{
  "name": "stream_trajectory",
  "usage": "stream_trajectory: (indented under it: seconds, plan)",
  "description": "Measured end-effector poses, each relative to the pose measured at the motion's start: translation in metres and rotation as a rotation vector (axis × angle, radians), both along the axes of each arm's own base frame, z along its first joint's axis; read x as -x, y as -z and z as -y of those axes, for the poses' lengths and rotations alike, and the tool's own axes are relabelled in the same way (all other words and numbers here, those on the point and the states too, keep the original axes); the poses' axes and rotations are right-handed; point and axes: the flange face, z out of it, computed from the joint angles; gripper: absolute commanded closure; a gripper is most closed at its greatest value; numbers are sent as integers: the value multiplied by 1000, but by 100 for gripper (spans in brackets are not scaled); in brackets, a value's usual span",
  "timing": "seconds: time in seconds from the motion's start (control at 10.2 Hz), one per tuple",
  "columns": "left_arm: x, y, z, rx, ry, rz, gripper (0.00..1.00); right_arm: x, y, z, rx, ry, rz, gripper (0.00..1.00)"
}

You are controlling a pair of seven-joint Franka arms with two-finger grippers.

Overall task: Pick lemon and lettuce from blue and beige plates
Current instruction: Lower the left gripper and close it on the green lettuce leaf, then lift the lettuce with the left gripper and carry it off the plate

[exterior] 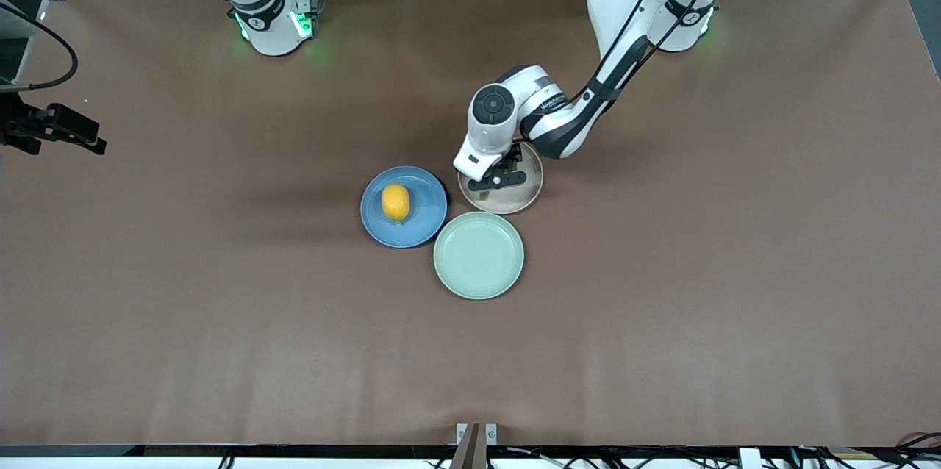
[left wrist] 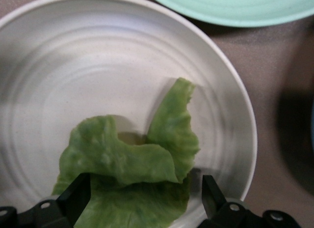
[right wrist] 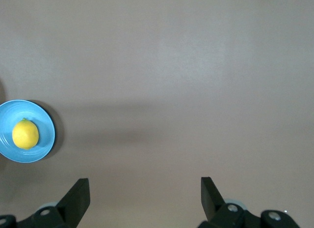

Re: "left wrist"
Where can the green lettuce leaf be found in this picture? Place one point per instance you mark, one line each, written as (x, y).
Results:
(127, 164)

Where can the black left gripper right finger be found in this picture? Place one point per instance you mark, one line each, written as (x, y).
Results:
(213, 201)

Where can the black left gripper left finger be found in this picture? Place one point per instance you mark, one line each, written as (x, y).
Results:
(71, 201)

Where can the pale green plate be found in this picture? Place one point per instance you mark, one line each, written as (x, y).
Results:
(233, 7)

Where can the beige plate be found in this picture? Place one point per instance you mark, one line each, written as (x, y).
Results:
(73, 78)

